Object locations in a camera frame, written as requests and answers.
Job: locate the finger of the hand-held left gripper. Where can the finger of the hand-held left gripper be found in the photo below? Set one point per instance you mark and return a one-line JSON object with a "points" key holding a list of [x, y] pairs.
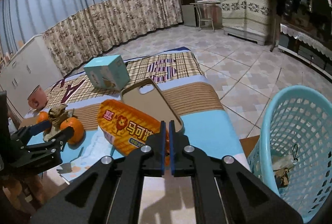
{"points": [[59, 136], [39, 127]]}

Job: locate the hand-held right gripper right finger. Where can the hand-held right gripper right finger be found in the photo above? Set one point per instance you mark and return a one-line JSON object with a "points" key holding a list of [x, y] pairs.
{"points": [[171, 156]]}

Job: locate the brown paper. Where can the brown paper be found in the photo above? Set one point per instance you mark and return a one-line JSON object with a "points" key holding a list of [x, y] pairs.
{"points": [[282, 176], [57, 116]]}

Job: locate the teal plastic basket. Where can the teal plastic basket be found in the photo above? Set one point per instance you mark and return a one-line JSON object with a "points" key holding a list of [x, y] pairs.
{"points": [[298, 115]]}

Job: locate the white cabinet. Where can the white cabinet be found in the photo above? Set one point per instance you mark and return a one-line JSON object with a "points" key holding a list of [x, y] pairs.
{"points": [[23, 68]]}

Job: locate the lace-covered low shelf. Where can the lace-covered low shelf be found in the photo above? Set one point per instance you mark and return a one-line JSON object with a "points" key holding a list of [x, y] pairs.
{"points": [[303, 40]]}

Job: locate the orange snack packet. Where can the orange snack packet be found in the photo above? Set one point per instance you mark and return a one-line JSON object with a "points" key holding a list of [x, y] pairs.
{"points": [[124, 125]]}

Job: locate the small metal side table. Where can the small metal side table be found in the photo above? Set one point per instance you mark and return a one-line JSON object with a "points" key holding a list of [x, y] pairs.
{"points": [[206, 2]]}

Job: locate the light blue cardboard box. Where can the light blue cardboard box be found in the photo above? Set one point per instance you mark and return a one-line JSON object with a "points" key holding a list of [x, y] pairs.
{"points": [[106, 72]]}

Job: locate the small orange fruit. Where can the small orange fruit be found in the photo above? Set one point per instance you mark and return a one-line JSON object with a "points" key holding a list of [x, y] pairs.
{"points": [[42, 117]]}

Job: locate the person's left hand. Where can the person's left hand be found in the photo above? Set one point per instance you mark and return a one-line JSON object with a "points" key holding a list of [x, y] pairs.
{"points": [[18, 190]]}

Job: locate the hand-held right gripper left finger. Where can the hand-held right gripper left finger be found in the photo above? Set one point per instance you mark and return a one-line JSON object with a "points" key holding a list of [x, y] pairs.
{"points": [[163, 156]]}

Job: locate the grey water dispenser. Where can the grey water dispenser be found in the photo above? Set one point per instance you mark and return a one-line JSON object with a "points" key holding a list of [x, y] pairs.
{"points": [[190, 3]]}

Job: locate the cloth-covered cabinet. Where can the cloth-covered cabinet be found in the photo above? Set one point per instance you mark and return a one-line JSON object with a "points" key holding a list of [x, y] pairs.
{"points": [[243, 11]]}

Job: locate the large orange fruit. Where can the large orange fruit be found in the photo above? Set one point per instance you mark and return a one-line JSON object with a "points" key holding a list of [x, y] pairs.
{"points": [[75, 130]]}

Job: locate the grey cloth pouch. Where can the grey cloth pouch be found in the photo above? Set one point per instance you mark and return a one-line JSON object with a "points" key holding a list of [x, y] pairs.
{"points": [[281, 161]]}

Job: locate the brown phone case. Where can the brown phone case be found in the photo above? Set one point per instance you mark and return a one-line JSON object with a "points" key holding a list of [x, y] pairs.
{"points": [[150, 99]]}

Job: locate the pink cartoon mug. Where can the pink cartoon mug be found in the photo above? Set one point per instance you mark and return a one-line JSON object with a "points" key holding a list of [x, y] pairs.
{"points": [[37, 99]]}

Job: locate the metal clothes rack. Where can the metal clothes rack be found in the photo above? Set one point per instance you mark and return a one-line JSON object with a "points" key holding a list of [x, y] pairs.
{"points": [[272, 32]]}

